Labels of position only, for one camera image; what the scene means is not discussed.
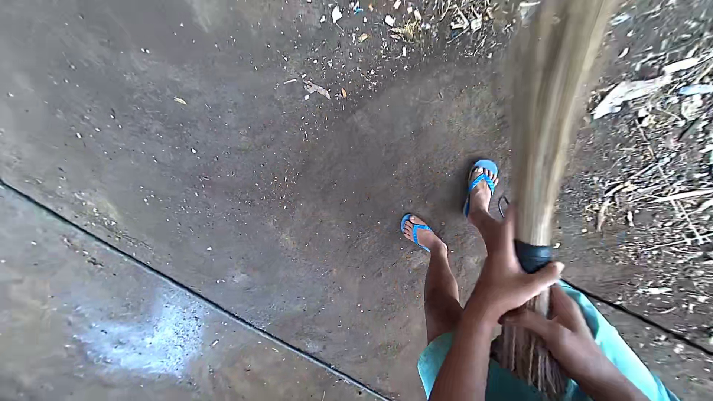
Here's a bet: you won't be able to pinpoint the person's right hand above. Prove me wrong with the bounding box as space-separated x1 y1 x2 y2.
499 307 578 363

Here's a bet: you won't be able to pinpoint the person's left hand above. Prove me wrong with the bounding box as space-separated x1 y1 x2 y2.
471 204 565 326

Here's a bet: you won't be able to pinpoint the stick broom with black band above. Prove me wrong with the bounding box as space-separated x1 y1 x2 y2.
490 0 620 400

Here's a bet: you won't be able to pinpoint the person's right forearm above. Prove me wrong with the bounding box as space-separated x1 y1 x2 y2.
559 329 651 401

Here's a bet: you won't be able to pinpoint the person's left forearm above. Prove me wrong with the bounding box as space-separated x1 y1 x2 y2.
428 303 501 401

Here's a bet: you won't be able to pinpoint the person's legs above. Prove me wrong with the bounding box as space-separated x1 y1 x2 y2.
400 159 681 401

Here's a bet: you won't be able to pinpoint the pile of twigs and litter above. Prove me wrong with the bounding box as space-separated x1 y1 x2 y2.
576 11 713 313

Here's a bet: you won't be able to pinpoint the white plastic scrap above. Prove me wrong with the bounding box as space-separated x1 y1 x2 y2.
592 75 673 120

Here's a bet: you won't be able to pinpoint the scattered leaves and paper scraps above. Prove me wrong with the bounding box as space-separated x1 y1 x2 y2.
279 0 502 112

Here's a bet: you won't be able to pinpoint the grey dry leaf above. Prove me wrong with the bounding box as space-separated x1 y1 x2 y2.
303 80 332 100

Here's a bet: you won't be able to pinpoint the thin black cable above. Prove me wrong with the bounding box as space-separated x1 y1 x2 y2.
561 277 713 358

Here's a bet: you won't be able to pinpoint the long dark cable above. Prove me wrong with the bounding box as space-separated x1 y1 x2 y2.
0 178 394 401

